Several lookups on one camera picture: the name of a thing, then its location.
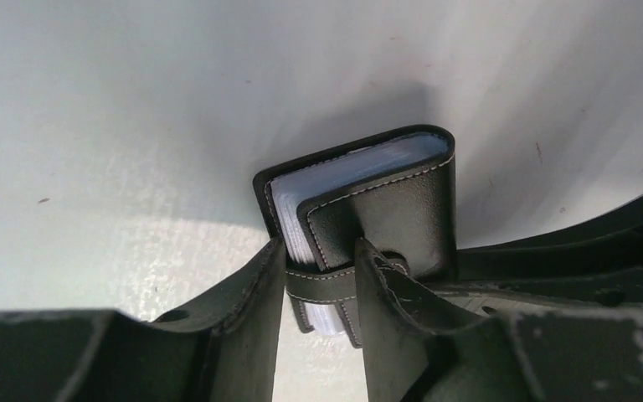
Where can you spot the black leather card holder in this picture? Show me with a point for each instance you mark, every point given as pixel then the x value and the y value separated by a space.
pixel 395 189

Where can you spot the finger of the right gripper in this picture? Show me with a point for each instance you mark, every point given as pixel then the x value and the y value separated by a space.
pixel 598 263

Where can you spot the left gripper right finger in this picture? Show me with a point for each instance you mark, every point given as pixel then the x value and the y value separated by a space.
pixel 558 340

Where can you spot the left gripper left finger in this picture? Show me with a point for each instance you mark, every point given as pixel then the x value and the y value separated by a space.
pixel 219 346

